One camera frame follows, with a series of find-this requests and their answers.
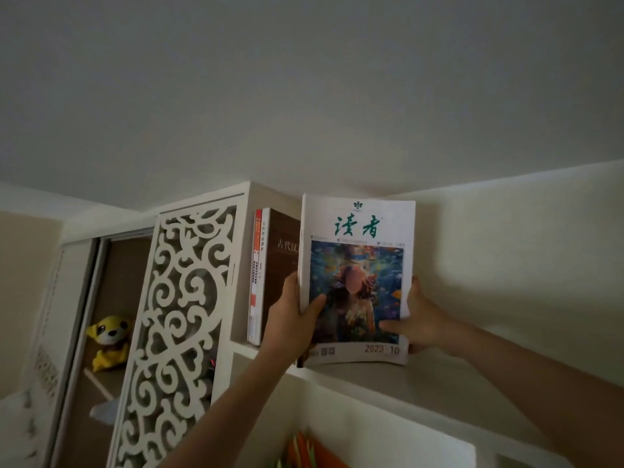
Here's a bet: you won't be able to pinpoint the dark brown hardcover book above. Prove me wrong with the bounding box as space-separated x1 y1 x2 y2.
261 208 302 345

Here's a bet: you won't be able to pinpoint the yellow plush toy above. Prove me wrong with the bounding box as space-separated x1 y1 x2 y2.
86 315 133 373

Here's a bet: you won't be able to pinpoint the person's left hand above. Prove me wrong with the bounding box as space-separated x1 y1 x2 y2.
260 271 328 367

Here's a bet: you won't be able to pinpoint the wooden wardrobe with sliding door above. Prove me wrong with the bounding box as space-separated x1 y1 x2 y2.
29 228 156 468

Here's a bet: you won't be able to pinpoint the white magazine with colourful cover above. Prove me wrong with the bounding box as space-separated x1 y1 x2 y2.
296 193 416 369

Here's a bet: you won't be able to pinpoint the white book with red spine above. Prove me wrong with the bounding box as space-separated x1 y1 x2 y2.
247 208 270 347

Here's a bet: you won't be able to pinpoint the orange and green folders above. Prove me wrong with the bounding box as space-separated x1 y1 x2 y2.
276 431 350 468

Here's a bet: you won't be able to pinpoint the white bookshelf with carved panel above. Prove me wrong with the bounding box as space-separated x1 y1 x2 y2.
106 180 561 468

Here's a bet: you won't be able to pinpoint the person's left forearm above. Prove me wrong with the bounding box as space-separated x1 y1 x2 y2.
158 347 299 468

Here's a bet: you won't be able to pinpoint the person's right hand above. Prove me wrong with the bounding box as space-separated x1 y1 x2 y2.
379 276 458 357

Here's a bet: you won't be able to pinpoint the person's right forearm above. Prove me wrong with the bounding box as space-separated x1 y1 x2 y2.
451 320 624 468

